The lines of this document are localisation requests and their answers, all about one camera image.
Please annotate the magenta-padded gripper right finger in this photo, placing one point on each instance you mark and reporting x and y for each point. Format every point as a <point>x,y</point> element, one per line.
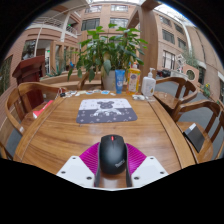
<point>150,170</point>

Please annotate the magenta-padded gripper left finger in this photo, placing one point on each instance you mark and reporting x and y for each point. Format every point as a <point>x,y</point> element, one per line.
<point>75,171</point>

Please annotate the black computer mouse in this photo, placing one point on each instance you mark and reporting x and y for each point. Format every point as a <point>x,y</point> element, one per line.
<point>112,155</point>

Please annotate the grey white printed mouse pad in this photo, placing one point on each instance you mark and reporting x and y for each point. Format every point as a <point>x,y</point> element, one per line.
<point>106,113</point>

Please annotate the black notebook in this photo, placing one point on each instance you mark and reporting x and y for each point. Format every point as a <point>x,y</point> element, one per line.
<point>194,137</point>

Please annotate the red paper bag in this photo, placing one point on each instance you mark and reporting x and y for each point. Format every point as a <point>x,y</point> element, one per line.
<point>41,110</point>

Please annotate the small white packet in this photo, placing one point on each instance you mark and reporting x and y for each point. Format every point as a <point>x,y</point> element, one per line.
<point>138,97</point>

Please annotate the wooden armchair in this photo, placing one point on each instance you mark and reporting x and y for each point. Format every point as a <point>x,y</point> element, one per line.
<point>25,90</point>
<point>173,100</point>
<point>196,106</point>
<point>85,80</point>
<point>3,151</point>

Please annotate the black key fob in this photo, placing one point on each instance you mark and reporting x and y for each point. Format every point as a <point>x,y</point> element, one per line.
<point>62,94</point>

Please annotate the blue round sticker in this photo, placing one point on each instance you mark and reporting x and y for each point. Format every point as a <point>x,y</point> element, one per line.
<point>89,93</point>
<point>105,92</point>

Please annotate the white pump bottle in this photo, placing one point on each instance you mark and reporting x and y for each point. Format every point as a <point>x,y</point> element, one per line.
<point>148,86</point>

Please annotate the yellow liquid bottle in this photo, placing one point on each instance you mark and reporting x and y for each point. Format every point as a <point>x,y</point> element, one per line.
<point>133,81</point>

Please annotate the blue tube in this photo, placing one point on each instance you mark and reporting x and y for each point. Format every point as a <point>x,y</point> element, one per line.
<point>120,81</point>

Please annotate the yellow flower pot plant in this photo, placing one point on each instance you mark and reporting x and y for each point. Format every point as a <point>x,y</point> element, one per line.
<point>207,90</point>

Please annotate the dark red wooden lectern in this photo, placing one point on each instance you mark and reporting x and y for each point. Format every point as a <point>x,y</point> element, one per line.
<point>30,66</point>

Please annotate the green plant in white pot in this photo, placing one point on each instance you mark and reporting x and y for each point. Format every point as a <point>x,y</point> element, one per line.
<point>106,53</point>

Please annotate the dark bust statue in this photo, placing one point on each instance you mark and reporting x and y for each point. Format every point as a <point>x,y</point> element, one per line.
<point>29,50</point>

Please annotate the wooden pillar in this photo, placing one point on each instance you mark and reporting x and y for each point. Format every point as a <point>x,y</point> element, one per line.
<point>148,40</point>

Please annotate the white sculpture on pedestal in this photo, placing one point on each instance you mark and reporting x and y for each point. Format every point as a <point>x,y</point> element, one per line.
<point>180,68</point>

